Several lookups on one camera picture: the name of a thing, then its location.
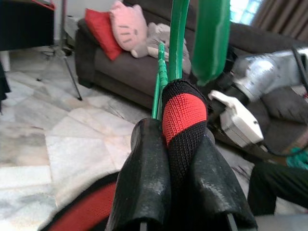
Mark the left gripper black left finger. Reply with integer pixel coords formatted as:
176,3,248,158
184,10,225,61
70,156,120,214
107,117,172,231

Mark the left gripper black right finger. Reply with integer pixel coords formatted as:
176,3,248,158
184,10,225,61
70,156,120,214
189,131,258,231

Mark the black jersey with red trim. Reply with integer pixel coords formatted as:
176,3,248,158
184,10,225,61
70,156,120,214
40,80,308,231

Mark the green plastic clothes hanger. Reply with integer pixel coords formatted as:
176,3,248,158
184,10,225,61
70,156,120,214
150,0,231,121

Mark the teal plastic bag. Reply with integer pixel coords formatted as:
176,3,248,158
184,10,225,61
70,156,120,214
285,146,308,169

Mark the pale grey Totoro plush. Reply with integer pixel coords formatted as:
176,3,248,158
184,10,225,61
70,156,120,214
146,22,173,43

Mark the dark grey fabric sofa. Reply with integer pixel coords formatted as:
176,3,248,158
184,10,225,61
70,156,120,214
74,0,308,154

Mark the bright window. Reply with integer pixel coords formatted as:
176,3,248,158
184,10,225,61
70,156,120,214
230,0,262,24

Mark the brown curtain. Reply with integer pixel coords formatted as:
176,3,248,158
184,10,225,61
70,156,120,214
251,0,308,37

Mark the pink cat face pillow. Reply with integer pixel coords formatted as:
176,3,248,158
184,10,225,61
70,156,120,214
109,0,149,52

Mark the red cushion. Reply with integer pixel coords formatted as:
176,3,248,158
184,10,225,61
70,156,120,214
84,8,123,61

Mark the black hanging cloth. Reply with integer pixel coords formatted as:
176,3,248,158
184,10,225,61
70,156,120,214
0,60,12,114

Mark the black cabinet with red trim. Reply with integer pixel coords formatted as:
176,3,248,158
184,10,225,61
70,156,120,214
0,0,56,73

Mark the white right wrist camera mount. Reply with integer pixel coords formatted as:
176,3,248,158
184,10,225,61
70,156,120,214
207,90,265,148

